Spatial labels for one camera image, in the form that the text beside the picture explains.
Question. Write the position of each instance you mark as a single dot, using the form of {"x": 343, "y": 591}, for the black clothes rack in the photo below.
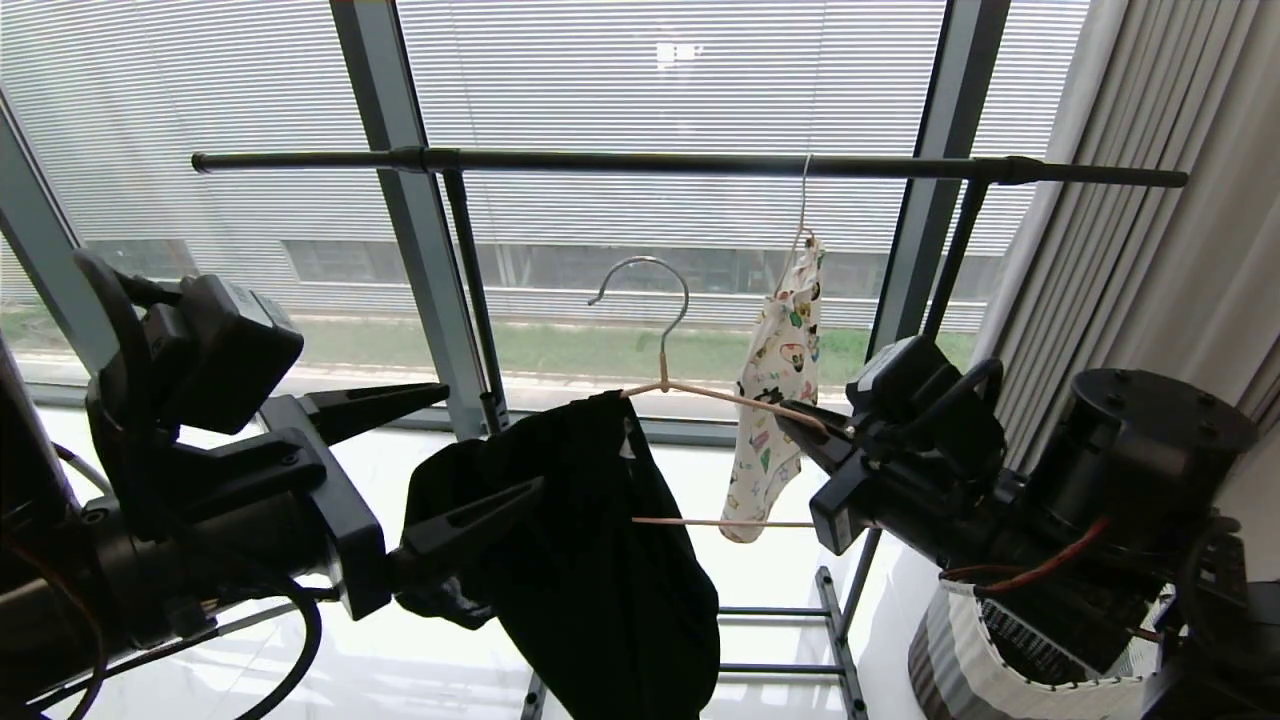
{"x": 700, "y": 165}

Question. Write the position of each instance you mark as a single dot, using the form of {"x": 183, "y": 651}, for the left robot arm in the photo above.
{"x": 60, "y": 580}

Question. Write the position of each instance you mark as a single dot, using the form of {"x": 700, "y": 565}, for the beige curtain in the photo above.
{"x": 1150, "y": 200}

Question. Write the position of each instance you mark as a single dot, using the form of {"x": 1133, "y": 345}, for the white laundry basket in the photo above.
{"x": 980, "y": 660}

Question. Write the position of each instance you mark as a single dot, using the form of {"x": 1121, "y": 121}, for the cream printed garment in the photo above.
{"x": 775, "y": 420}

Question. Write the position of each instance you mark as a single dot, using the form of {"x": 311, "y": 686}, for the black garment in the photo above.
{"x": 600, "y": 560}

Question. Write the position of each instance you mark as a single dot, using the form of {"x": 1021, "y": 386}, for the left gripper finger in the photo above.
{"x": 460, "y": 535}
{"x": 370, "y": 405}

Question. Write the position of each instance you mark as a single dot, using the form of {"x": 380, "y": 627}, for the window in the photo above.
{"x": 400, "y": 200}

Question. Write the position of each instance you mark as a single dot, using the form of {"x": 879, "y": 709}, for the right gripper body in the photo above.
{"x": 870, "y": 510}

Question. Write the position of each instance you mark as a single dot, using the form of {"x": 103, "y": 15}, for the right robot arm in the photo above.
{"x": 1130, "y": 470}

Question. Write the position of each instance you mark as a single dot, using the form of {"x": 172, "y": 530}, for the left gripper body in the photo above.
{"x": 330, "y": 520}

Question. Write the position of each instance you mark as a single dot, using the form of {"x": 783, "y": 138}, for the pink clothes hanger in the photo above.
{"x": 803, "y": 200}
{"x": 680, "y": 300}

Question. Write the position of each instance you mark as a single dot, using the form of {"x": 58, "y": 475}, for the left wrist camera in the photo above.
{"x": 220, "y": 350}

